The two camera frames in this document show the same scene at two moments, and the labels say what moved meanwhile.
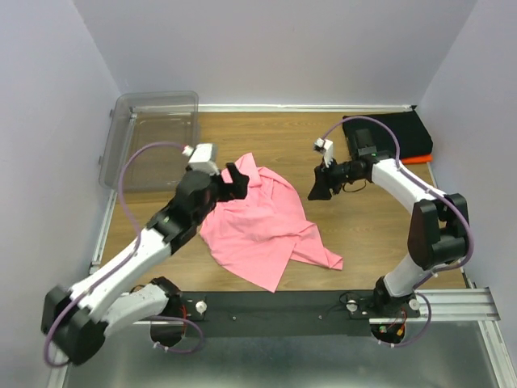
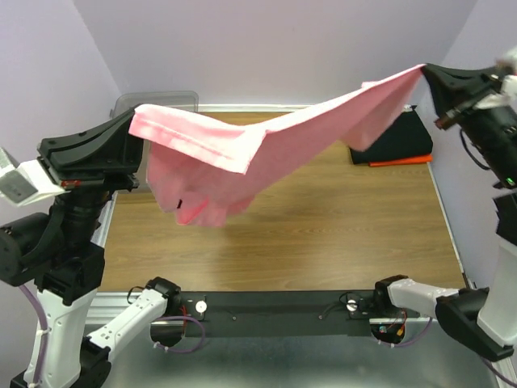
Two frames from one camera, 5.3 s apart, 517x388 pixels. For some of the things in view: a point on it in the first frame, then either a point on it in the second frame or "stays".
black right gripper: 323,182 -> 452,88
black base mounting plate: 286,314 stays
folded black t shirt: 413,137 stays
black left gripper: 240,181 -> 109,147
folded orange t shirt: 417,159 stays
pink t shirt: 250,238 -> 208,169
